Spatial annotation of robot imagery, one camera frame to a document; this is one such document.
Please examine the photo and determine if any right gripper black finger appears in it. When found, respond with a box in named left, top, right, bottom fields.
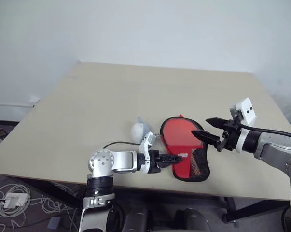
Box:
left=205, top=116, right=233, bottom=130
left=191, top=130, right=221, bottom=148

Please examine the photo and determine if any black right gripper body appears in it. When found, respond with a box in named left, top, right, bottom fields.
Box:
left=216, top=119, right=242, bottom=153

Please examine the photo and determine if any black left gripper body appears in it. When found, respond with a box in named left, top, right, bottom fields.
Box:
left=147, top=149, right=165, bottom=174

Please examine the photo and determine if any red black paddle case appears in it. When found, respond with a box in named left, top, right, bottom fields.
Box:
left=159, top=113, right=211, bottom=183

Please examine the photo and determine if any white grey crumpled bag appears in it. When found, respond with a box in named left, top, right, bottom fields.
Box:
left=130, top=116, right=152, bottom=144

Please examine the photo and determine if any dark rounded shape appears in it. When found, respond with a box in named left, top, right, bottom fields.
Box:
left=124, top=204, right=152, bottom=232
left=175, top=207, right=215, bottom=232

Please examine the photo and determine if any small blue floor scrap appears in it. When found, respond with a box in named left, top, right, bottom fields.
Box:
left=49, top=217, right=61, bottom=229

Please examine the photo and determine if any white power adapter box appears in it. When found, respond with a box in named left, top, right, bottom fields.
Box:
left=2, top=192, right=30, bottom=209

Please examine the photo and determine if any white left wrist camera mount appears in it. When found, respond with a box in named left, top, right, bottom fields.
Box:
left=138, top=131, right=157, bottom=175

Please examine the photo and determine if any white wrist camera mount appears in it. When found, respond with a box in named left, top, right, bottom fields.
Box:
left=229, top=97, right=258, bottom=154
left=138, top=131, right=157, bottom=175

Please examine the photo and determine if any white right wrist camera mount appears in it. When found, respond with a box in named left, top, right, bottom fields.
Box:
left=229, top=97, right=258, bottom=154

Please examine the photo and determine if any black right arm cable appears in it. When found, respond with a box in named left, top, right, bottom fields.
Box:
left=238, top=122, right=291, bottom=141

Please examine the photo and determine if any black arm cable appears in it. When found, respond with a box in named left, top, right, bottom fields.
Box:
left=238, top=122, right=291, bottom=141
left=102, top=141, right=142, bottom=149

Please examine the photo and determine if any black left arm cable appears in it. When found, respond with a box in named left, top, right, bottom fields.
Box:
left=102, top=141, right=142, bottom=149

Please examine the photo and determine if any beige table with black frame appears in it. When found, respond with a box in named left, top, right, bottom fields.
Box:
left=0, top=61, right=291, bottom=223

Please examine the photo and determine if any white floor cable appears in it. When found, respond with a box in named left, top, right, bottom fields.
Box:
left=29, top=180, right=81, bottom=232
left=0, top=183, right=32, bottom=230

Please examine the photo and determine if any white wall cable duct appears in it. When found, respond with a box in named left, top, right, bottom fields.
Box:
left=0, top=96, right=41, bottom=109

